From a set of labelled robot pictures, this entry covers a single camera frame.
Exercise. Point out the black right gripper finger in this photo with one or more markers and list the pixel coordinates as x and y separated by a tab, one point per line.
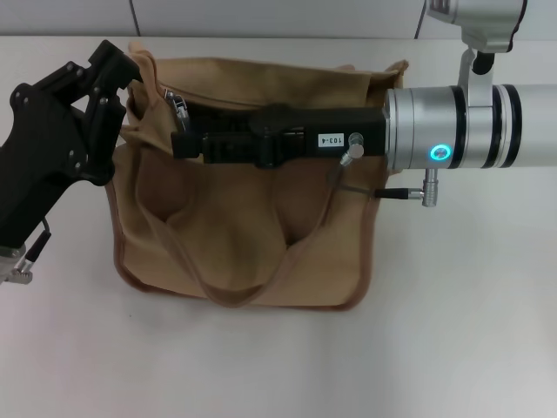
226	121
187	146

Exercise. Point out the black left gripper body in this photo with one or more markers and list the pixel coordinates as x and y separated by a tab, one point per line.
39	152

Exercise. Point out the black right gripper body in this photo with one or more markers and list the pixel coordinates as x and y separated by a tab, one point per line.
300	130

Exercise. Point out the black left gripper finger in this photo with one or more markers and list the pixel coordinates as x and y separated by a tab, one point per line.
106	130
113	61

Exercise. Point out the silver metal zipper pull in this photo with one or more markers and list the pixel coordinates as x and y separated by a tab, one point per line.
180	111

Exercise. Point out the khaki canvas food bag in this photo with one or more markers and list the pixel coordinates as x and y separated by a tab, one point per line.
235	209

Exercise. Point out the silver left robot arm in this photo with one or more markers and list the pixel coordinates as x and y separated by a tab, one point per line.
6	261

